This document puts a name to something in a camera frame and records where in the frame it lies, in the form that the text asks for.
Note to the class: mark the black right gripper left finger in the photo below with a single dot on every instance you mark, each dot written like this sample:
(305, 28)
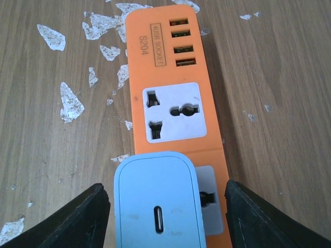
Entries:
(82, 222)

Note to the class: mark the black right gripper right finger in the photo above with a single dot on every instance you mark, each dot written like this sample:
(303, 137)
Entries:
(254, 222)

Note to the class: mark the light blue plug adapter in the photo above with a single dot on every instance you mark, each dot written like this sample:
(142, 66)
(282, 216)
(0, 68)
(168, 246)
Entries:
(157, 202)

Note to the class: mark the orange power strip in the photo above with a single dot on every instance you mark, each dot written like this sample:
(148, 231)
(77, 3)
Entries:
(172, 103)

